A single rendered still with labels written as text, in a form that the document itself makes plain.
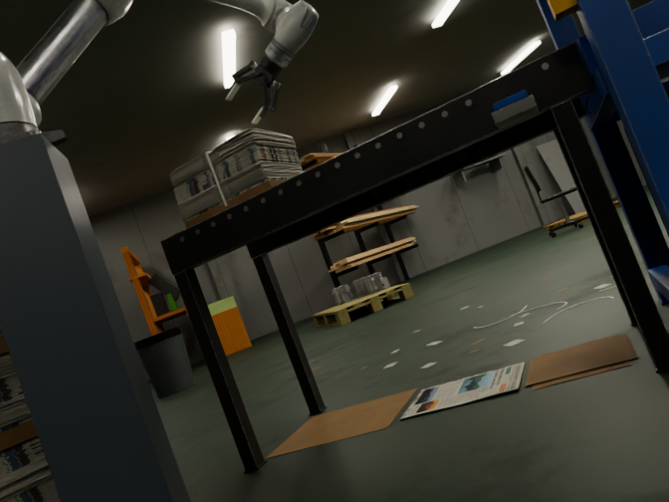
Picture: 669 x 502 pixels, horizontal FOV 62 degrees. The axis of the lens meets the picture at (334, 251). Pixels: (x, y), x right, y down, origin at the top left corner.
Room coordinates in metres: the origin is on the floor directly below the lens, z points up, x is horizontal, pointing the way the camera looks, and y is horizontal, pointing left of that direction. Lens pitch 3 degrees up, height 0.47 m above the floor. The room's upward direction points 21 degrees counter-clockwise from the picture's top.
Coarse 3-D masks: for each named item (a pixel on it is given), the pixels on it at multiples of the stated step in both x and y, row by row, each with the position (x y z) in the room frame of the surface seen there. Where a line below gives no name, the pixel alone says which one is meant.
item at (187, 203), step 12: (180, 168) 1.90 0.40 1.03; (192, 168) 1.88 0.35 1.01; (204, 168) 1.85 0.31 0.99; (180, 180) 1.90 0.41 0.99; (192, 180) 1.88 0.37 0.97; (204, 180) 1.86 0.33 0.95; (180, 192) 1.91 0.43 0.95; (192, 192) 1.88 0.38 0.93; (204, 192) 1.86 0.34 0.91; (180, 204) 1.91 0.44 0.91; (192, 204) 1.89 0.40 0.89; (204, 204) 1.87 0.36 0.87; (216, 204) 1.85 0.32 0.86; (192, 216) 1.90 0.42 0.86
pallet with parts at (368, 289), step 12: (372, 276) 6.65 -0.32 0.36; (336, 288) 7.06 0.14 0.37; (348, 288) 7.12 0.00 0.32; (360, 288) 7.13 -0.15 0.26; (372, 288) 6.67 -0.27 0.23; (384, 288) 6.69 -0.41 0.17; (396, 288) 6.26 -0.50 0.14; (408, 288) 6.14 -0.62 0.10; (336, 300) 7.08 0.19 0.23; (348, 300) 7.05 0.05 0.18; (360, 300) 6.26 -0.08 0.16; (372, 300) 6.03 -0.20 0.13; (384, 300) 6.78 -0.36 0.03; (396, 300) 6.40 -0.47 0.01; (324, 312) 6.75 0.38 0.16; (336, 312) 5.91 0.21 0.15; (348, 312) 7.14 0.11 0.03; (360, 312) 6.49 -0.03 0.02; (372, 312) 6.07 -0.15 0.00; (324, 324) 6.81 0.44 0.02; (336, 324) 6.09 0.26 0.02
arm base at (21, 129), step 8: (0, 128) 1.18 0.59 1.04; (8, 128) 1.19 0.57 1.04; (16, 128) 1.20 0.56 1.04; (24, 128) 1.21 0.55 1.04; (32, 128) 1.24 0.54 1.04; (0, 136) 1.18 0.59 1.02; (8, 136) 1.18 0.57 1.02; (16, 136) 1.18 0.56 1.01; (24, 136) 1.18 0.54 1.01; (48, 136) 1.25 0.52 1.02; (56, 136) 1.26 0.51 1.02; (64, 136) 1.29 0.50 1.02; (56, 144) 1.28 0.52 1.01
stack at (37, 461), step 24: (0, 336) 1.44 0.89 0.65; (0, 360) 1.42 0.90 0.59; (0, 384) 1.41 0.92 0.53; (0, 408) 1.40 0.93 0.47; (24, 408) 1.43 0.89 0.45; (0, 456) 1.38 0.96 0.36; (24, 456) 1.41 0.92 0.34; (0, 480) 1.37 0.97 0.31; (24, 480) 1.40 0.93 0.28; (48, 480) 1.44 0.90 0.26
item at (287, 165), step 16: (256, 128) 1.80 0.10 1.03; (224, 144) 1.81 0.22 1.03; (240, 144) 1.79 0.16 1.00; (256, 144) 1.78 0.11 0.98; (272, 144) 1.86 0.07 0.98; (288, 144) 1.96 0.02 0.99; (224, 160) 1.82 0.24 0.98; (240, 160) 1.79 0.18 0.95; (256, 160) 1.77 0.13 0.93; (272, 160) 1.84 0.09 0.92; (288, 160) 1.93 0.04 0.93; (224, 176) 1.82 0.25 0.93; (240, 176) 1.80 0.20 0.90; (256, 176) 1.77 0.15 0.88; (272, 176) 1.79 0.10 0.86; (288, 176) 1.90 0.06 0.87; (240, 192) 1.81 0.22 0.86
